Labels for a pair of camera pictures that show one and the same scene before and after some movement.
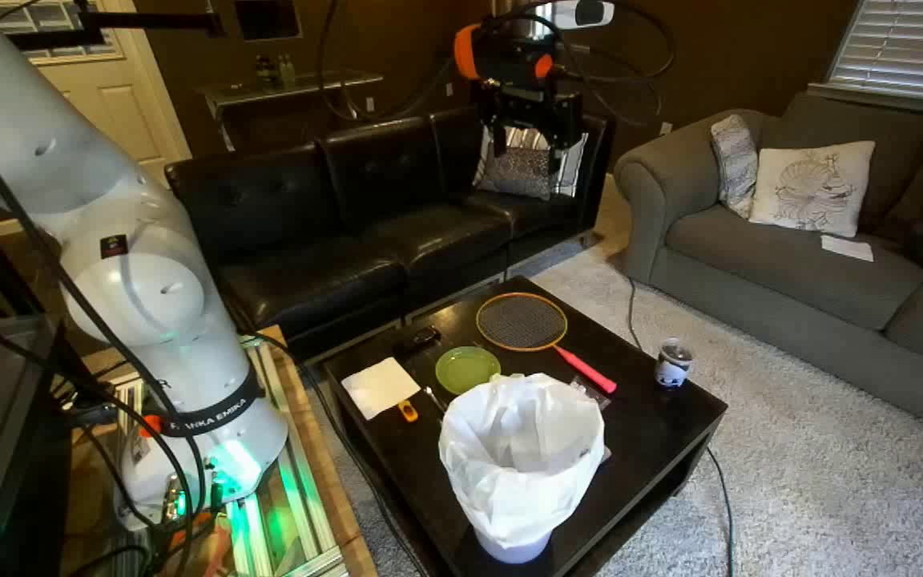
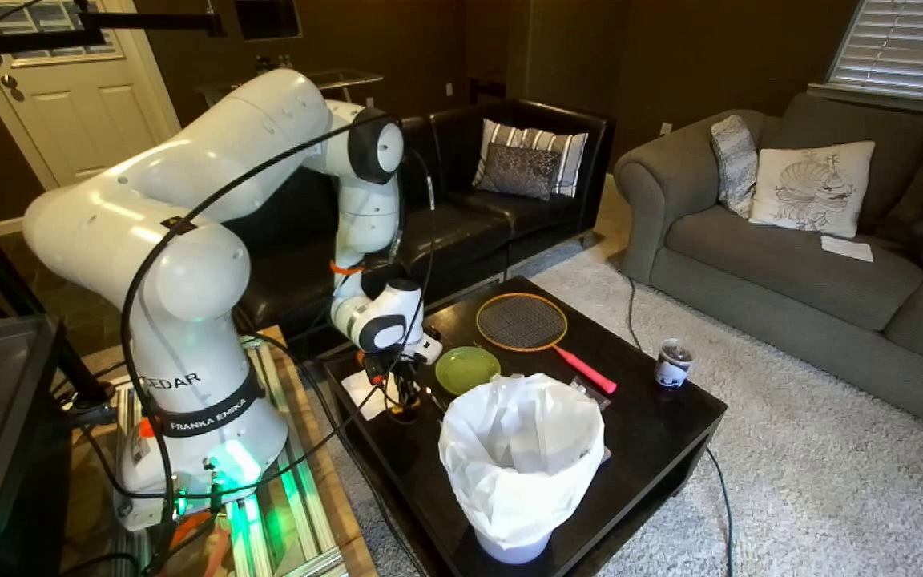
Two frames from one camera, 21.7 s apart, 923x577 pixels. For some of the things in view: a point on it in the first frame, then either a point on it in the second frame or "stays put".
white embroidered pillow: x=813 y=188 stays put
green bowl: x=464 y=367 stays put
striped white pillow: x=735 y=162 stays put
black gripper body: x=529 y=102 -> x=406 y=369
